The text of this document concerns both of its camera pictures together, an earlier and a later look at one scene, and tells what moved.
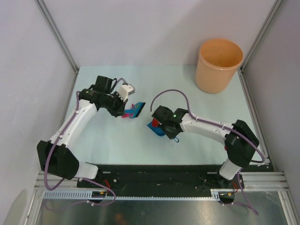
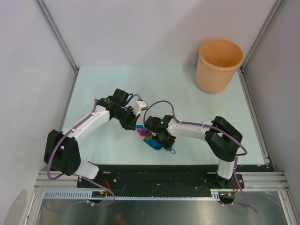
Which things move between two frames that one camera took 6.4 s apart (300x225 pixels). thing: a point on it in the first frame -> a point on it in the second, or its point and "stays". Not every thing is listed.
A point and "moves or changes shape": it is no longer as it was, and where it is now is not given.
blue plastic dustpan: (159, 131) moves or changes shape
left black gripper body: (114, 104) -> (127, 117)
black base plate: (160, 178) stays
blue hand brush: (134, 112) moves or changes shape
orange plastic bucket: (219, 60) stays
